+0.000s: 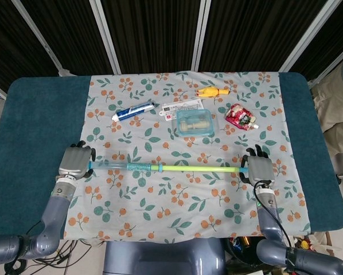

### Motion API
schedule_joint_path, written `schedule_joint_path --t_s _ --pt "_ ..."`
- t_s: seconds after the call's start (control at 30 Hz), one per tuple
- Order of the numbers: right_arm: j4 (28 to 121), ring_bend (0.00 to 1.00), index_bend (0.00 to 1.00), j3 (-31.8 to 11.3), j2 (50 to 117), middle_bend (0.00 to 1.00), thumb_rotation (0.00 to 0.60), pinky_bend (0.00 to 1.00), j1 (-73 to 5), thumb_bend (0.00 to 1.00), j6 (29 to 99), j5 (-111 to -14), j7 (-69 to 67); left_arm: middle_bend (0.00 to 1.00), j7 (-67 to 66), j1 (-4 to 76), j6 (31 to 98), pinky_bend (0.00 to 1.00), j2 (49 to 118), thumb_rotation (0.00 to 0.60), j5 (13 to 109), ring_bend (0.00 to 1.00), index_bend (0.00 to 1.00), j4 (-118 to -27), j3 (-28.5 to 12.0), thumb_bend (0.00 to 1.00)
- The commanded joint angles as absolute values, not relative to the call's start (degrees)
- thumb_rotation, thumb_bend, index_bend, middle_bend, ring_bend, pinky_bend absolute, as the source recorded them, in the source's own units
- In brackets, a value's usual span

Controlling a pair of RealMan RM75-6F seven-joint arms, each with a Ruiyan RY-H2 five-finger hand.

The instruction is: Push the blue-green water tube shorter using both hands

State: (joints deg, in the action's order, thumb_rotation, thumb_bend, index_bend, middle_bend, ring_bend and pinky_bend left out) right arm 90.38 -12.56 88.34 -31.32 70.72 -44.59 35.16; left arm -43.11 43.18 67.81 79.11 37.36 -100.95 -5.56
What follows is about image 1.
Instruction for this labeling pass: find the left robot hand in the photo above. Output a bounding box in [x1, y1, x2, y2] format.
[58, 140, 97, 181]

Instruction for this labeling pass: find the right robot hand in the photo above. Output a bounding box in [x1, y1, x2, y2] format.
[240, 144, 275, 186]

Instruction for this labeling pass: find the green blue toy pump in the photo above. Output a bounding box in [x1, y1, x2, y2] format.
[87, 160, 249, 174]

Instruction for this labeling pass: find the teal table mat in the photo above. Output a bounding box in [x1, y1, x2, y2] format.
[0, 72, 343, 236]

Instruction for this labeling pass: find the red drink pouch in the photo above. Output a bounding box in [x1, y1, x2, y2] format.
[225, 103, 260, 130]

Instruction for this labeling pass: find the floral grey tablecloth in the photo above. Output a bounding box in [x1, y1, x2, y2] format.
[63, 70, 312, 241]

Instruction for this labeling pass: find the blue white toothpaste tube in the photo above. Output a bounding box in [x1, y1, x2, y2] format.
[111, 100, 156, 121]

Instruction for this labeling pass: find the clear blue plastic box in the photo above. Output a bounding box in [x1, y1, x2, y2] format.
[175, 109, 219, 136]

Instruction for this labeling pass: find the yellow rubber chicken toy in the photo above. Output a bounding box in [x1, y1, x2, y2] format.
[196, 86, 231, 99]

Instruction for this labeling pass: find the white label card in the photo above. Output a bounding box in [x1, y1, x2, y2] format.
[160, 98, 204, 119]

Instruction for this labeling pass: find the beige fabric pile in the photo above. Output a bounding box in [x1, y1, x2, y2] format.
[310, 61, 343, 150]

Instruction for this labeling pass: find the grey robot torso base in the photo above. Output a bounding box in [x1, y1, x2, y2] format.
[103, 237, 227, 275]

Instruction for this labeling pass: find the black folding screen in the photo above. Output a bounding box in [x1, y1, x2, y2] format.
[0, 0, 343, 95]

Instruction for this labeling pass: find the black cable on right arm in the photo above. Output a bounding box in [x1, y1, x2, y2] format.
[254, 179, 294, 252]

